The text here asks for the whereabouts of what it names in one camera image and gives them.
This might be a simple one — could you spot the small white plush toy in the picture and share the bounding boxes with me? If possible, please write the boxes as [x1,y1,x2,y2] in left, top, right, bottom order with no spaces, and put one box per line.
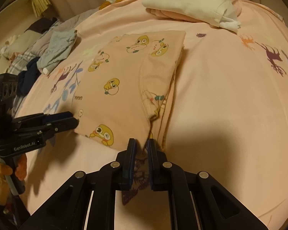
[0,35,22,69]

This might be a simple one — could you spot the lavender grey blanket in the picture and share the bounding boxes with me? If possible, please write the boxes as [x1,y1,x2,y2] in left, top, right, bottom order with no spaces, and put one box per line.
[26,9,100,58]

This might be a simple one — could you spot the plaid cloth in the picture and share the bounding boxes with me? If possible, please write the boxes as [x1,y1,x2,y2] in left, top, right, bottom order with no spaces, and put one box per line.
[7,51,40,76]

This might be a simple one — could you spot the grey crumpled cloth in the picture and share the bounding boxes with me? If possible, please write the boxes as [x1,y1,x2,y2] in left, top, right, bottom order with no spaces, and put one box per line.
[37,29,78,74]

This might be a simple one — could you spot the white folded cloth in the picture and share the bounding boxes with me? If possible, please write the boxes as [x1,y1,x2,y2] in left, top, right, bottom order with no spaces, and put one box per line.
[142,0,242,34]

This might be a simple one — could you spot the yellow fringed cloth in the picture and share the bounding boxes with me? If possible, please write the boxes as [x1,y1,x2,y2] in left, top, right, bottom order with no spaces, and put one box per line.
[30,0,52,18]

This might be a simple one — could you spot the pink cartoon print garment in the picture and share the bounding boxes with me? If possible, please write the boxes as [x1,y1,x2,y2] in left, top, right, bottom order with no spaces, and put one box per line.
[73,30,187,152]

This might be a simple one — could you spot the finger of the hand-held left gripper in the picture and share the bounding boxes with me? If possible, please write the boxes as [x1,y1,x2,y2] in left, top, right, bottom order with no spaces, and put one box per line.
[13,111,74,125]
[14,117,80,136]

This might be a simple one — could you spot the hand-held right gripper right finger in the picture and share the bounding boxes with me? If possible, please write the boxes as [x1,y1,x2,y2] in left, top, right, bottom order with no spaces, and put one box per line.
[146,138,269,230]

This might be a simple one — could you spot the person's left hand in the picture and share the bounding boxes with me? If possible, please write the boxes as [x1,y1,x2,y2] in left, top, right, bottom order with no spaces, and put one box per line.
[0,153,28,206]

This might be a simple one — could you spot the dark navy cloth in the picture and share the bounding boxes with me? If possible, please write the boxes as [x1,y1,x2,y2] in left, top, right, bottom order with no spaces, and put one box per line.
[16,57,42,97]

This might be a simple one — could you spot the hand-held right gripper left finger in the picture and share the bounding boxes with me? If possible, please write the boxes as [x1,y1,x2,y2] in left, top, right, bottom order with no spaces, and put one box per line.
[19,138,137,230]

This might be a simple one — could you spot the pink printed bed sheet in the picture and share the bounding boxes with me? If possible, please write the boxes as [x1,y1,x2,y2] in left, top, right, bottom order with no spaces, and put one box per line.
[13,0,288,230]

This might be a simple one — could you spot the dark brown cloth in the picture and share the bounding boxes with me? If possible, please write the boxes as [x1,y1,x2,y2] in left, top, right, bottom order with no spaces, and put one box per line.
[25,17,57,33]

